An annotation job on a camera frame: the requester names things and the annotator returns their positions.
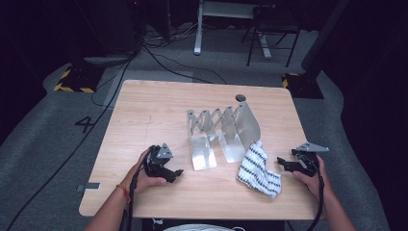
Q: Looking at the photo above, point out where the long black floor cable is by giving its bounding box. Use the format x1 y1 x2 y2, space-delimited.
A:
5 41 143 231

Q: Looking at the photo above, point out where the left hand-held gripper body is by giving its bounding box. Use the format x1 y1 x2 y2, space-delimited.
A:
142 142 176 182

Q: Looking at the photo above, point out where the left hand-held gripper cable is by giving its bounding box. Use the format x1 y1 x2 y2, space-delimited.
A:
119 147 153 231

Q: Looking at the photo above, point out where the right hand-held gripper cable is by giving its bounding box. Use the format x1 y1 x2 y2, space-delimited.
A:
306 156 325 231

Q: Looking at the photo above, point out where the person's right hand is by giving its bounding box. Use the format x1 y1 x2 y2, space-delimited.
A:
292 155 330 202

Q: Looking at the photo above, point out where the black folding chair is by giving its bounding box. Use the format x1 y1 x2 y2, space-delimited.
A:
241 3 302 68

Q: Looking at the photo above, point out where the person's dark printed clothing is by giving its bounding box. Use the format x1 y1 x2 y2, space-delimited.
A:
140 218 285 231

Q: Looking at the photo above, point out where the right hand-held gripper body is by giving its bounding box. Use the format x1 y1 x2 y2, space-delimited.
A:
291 141 330 178

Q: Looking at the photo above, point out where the expandable metal divider rack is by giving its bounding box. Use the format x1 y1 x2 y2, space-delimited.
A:
187 100 262 171

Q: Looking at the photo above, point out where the person's left hand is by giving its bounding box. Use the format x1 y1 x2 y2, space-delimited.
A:
127 149 168 195

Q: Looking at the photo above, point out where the curved black floor cable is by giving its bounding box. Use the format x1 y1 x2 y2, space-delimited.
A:
141 43 229 86

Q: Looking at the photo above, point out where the white black striped cloth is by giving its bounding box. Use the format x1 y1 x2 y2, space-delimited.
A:
236 141 283 199

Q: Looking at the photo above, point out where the hand-held gripper cable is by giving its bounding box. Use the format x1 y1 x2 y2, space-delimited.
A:
119 147 153 231
306 156 325 231

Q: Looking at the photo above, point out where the grey tape strip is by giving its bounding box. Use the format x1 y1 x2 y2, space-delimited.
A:
76 182 101 193

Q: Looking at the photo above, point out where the black yellow striped stand base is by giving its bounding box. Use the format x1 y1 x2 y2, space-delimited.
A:
53 62 105 94

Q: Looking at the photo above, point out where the grey flat stand base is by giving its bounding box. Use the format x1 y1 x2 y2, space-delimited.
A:
83 55 133 67

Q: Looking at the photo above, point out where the white desk frame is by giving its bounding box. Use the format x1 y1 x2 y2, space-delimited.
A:
193 0 277 60

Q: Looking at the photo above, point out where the black post with striped base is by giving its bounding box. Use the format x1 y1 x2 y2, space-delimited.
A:
282 0 351 100

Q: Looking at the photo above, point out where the red string bracelet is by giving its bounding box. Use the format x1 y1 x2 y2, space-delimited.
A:
115 183 132 204

